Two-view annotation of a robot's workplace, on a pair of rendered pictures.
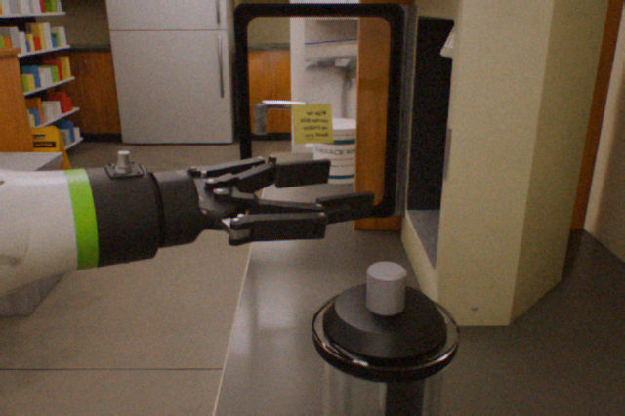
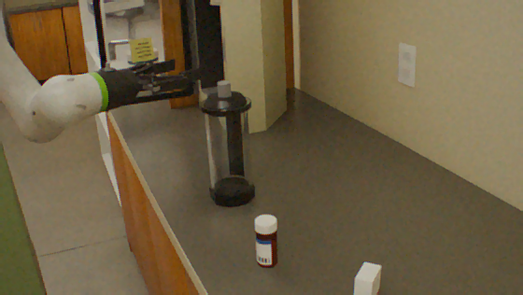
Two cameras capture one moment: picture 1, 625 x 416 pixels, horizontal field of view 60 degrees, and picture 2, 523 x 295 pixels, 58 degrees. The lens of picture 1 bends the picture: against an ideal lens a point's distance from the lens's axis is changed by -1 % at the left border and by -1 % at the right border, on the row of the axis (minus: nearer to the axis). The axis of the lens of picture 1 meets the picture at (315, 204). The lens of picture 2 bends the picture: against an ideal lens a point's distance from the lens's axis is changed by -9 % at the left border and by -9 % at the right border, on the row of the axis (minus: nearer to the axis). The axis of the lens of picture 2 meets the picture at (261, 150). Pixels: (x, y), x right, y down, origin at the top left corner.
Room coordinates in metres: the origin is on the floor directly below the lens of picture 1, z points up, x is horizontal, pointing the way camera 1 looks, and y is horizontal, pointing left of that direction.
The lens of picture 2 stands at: (-0.63, 0.27, 1.49)
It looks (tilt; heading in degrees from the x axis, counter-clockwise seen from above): 23 degrees down; 338
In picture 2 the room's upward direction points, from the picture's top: 3 degrees counter-clockwise
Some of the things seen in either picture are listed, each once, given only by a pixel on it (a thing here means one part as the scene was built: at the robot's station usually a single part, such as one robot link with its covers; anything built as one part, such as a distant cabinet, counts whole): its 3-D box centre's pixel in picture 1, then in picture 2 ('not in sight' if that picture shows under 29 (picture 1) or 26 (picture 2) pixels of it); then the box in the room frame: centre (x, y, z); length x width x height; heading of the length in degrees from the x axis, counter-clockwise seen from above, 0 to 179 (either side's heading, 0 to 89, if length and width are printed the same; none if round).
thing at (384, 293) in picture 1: (385, 309); (224, 96); (0.36, -0.05, 1.18); 0.09 x 0.09 x 0.07
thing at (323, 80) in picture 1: (317, 114); (144, 44); (1.03, -0.01, 1.19); 0.30 x 0.01 x 0.40; 83
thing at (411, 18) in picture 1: (404, 117); (192, 38); (1.01, -0.17, 1.19); 0.03 x 0.02 x 0.39; 1
